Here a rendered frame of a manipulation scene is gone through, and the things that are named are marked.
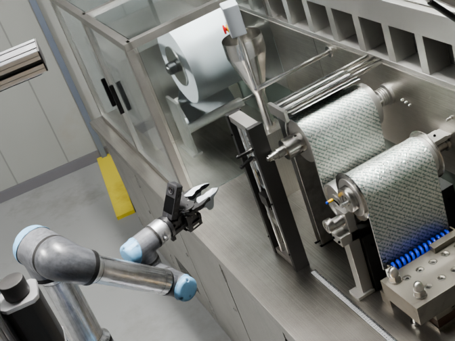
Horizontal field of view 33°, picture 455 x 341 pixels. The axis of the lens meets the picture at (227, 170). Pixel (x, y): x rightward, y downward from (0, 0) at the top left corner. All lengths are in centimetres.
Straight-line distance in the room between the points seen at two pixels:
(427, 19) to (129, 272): 103
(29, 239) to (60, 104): 359
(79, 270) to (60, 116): 372
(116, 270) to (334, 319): 66
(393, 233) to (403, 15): 59
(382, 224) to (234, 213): 87
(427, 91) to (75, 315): 116
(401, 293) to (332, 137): 49
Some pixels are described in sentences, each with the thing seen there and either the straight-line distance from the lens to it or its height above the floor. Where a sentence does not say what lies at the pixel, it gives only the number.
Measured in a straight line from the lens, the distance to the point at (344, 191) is 211.
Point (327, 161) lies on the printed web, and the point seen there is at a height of 128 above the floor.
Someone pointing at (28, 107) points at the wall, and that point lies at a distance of 564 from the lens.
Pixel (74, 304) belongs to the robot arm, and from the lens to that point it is 221.
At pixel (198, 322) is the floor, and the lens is 392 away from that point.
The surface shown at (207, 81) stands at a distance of 292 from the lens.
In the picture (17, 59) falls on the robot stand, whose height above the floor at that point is 203.
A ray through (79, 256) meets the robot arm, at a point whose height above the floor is 141.
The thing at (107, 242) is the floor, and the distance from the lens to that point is 482.
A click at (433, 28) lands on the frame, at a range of 209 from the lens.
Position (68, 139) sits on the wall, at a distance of 575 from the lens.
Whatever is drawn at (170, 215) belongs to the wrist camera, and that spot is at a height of 125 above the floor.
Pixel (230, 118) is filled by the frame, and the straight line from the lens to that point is 233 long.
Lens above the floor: 244
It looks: 29 degrees down
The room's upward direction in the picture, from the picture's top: 20 degrees counter-clockwise
